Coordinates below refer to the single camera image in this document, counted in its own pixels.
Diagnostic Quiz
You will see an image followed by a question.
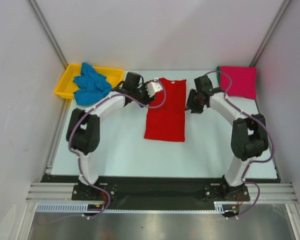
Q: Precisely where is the yellow plastic tray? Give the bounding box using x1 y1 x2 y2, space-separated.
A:
54 64 125 100

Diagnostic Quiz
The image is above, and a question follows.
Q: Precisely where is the red t shirt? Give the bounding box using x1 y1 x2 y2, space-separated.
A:
144 77 187 142

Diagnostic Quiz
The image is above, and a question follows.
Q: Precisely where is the grey slotted cable duct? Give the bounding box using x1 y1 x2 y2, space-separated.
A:
36 202 239 215

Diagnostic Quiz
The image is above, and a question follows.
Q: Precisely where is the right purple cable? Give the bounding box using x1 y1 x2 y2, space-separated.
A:
204 70 276 221

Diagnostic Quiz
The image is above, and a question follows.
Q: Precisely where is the folded magenta t shirt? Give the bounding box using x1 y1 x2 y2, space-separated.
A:
216 66 257 100

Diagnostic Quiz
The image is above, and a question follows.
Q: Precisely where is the blue t shirt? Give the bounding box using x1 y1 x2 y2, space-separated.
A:
73 62 112 106

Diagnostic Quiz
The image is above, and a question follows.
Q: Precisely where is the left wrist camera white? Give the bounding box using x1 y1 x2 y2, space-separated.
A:
145 78 163 97

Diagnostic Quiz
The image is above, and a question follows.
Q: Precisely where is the aluminium frame rail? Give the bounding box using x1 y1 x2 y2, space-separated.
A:
28 174 298 204

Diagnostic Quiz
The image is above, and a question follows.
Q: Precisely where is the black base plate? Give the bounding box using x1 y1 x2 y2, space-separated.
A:
41 174 250 211

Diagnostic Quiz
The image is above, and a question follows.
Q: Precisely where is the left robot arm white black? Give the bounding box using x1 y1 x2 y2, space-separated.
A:
66 71 156 201

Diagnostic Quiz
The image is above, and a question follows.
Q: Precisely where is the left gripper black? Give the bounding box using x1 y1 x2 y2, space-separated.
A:
133 82 157 109

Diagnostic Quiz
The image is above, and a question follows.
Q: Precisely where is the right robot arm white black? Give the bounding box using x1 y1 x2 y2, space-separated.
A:
186 75 269 201

